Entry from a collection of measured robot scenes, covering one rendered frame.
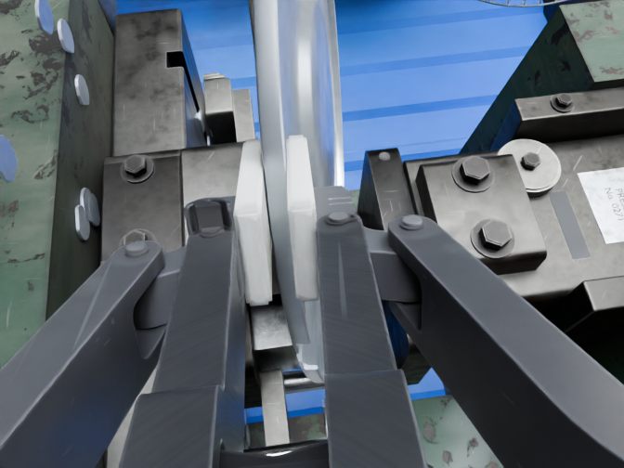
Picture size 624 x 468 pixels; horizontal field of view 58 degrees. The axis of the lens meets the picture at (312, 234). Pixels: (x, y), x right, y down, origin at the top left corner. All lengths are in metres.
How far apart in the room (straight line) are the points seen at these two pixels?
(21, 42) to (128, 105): 0.10
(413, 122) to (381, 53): 0.34
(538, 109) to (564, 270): 0.14
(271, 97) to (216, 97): 0.47
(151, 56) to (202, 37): 1.81
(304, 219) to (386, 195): 0.37
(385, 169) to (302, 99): 0.28
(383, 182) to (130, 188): 0.23
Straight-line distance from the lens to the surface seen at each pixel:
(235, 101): 0.65
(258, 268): 0.16
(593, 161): 0.58
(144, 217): 0.40
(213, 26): 2.41
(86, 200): 0.40
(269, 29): 0.18
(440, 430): 0.71
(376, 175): 0.53
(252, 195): 0.16
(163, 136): 0.47
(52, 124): 0.38
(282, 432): 0.50
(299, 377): 0.58
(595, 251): 0.53
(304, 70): 0.26
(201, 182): 0.40
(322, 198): 0.17
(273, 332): 0.49
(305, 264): 0.16
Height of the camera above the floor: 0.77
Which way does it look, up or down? 3 degrees up
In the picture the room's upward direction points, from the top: 83 degrees clockwise
